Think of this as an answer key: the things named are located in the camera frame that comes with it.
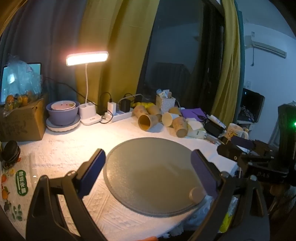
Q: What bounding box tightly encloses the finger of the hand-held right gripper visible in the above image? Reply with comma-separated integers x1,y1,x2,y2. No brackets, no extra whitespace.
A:
217,142,245,161
231,136,255,153

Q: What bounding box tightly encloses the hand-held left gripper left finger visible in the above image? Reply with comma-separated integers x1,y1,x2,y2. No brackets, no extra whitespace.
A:
26,148,107,241

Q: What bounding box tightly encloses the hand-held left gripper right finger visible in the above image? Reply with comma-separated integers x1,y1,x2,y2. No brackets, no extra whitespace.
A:
187,149,271,241

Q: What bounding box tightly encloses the white printed mug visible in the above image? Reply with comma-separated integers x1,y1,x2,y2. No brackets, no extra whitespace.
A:
225,123,249,141

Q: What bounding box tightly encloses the white textured tablecloth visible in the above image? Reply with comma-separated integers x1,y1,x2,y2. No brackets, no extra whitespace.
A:
0,113,239,240

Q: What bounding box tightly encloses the black monitor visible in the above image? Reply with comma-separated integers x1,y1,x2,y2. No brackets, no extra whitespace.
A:
237,88,265,124

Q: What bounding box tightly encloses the white plate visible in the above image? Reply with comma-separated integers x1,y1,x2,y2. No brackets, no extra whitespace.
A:
46,114,81,133

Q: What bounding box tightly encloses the purple cloth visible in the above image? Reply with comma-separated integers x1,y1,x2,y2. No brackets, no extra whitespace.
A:
180,108,208,121

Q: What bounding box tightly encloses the round grey mat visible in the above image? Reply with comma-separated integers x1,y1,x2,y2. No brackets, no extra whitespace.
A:
103,137,223,217

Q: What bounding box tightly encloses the white power strip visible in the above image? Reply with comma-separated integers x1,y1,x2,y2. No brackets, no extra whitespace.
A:
100,109,135,123

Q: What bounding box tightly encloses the purple bowl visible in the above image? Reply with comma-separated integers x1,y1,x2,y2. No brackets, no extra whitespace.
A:
46,101,80,127

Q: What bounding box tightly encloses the white charger plug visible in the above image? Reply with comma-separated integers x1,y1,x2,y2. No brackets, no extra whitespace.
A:
107,102,118,115

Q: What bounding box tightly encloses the pink bowl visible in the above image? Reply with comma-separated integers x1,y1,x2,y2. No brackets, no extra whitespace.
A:
51,100,77,111

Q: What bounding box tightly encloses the black power adapter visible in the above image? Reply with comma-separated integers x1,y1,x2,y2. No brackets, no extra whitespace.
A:
119,98,131,113

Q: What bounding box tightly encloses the pile of brown paper cups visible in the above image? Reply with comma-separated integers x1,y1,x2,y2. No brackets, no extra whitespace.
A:
133,105,189,138

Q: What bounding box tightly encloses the printed plastic bag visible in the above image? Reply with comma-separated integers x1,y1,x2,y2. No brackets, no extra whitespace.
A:
0,166,36,223

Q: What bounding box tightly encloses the yellow curtain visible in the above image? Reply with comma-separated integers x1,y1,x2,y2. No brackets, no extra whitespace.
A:
211,0,241,121
75,0,160,110

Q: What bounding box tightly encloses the white woven basket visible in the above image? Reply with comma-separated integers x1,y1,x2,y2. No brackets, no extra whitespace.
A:
155,89,176,112

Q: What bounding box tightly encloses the black round case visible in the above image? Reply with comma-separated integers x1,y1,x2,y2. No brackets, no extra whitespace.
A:
2,140,21,163

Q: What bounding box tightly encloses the cardboard box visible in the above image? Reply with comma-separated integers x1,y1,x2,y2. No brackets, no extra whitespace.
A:
0,94,49,142

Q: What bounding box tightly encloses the white air conditioner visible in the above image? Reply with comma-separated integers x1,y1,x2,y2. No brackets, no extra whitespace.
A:
244,35,287,58

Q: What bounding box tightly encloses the dark window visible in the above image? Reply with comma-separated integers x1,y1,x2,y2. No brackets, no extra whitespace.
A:
136,0,225,110

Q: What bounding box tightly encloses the plastic bag of oranges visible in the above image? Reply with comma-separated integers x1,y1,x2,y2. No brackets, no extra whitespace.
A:
2,54,43,114

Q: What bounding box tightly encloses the white desk lamp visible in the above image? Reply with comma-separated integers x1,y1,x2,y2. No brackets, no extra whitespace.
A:
66,50,109,127

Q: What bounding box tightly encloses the grey curtain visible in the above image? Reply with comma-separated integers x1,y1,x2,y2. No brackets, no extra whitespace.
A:
0,0,93,103

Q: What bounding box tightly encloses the black cable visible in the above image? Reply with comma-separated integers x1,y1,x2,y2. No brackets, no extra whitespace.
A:
43,77,102,112

